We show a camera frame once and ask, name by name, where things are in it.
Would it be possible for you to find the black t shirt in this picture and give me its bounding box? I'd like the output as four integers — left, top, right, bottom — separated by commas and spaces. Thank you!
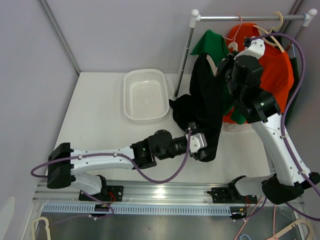
169, 52, 224, 162

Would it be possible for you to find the pink wire hanger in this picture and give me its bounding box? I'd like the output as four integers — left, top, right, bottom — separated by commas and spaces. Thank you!
221, 14, 245, 42

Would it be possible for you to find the beige wooden hanger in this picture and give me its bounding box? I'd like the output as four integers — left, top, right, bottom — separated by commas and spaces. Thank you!
206, 41, 238, 76

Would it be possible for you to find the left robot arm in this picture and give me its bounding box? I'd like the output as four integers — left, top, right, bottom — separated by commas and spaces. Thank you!
47, 122, 208, 201

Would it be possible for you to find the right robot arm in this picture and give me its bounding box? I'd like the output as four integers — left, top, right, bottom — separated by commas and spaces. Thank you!
216, 51, 320, 205

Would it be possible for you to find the orange t shirt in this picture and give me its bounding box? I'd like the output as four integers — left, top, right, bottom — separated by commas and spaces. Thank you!
226, 23, 294, 113

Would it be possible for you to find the beige hanger of orange shirt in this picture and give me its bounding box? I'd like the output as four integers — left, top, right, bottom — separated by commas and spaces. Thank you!
253, 11, 285, 53

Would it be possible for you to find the dark green t shirt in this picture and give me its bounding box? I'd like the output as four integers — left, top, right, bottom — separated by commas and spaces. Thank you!
269, 29, 301, 126

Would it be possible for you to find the pink hanger bottom right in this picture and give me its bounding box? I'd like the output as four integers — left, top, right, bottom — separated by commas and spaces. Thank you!
231, 196, 274, 240

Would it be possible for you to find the beige hanger bottom right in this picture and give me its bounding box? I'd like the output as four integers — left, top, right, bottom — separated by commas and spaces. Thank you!
264, 219, 318, 240

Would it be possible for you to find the beige hanger bottom left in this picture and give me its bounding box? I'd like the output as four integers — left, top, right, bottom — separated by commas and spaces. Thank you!
32, 216, 52, 240

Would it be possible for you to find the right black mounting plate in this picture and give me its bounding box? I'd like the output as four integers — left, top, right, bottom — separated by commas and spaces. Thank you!
206, 187, 258, 204

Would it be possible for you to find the white perforated plastic basket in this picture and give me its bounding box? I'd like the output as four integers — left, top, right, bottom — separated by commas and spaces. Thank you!
123, 69, 170, 124

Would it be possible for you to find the metal clothes rack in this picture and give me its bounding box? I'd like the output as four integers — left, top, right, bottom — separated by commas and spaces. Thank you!
172, 8, 318, 100

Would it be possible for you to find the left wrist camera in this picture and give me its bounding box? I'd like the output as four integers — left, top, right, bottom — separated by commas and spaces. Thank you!
189, 132, 208, 153

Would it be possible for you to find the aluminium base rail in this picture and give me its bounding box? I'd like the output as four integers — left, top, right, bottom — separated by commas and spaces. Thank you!
32, 177, 306, 207

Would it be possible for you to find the blue wire hanger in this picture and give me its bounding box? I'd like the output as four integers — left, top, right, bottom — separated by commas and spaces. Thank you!
285, 29, 300, 52

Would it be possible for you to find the slotted cable duct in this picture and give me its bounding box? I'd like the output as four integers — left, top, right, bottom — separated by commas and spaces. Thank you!
42, 203, 232, 216

